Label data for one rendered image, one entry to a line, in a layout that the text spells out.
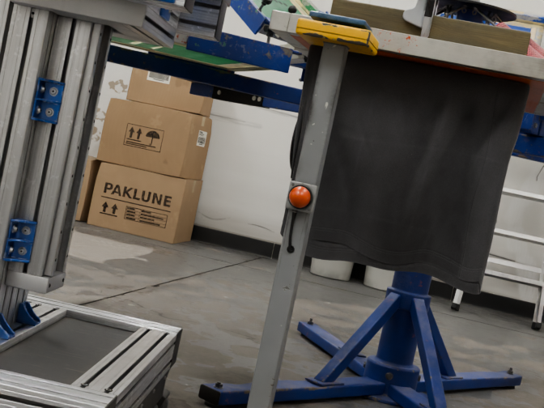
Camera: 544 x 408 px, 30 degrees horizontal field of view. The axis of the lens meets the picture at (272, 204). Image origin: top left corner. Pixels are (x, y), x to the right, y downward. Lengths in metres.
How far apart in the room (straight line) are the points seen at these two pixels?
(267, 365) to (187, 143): 4.73
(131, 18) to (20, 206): 0.46
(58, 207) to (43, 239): 0.07
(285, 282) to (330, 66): 0.39
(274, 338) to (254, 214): 5.07
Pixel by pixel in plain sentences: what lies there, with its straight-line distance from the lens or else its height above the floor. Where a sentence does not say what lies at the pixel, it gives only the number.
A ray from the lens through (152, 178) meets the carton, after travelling 6.57.
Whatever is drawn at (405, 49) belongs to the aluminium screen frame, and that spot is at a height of 0.96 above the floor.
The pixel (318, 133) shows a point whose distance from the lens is 1.79.
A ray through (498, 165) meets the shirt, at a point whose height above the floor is 0.78.
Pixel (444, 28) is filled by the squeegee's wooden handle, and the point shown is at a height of 1.03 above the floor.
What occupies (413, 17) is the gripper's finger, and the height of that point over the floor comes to 1.04.
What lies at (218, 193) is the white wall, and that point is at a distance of 6.93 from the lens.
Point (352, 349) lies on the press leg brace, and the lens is 3.22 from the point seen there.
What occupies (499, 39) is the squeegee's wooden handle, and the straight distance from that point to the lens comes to 2.10.
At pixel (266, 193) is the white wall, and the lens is 6.85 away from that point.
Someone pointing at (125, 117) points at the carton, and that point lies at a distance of 6.66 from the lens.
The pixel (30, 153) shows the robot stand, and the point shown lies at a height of 0.61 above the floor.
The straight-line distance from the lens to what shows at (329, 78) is 1.80.
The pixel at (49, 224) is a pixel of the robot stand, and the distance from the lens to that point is 2.16.
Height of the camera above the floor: 0.72
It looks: 3 degrees down
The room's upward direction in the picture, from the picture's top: 12 degrees clockwise
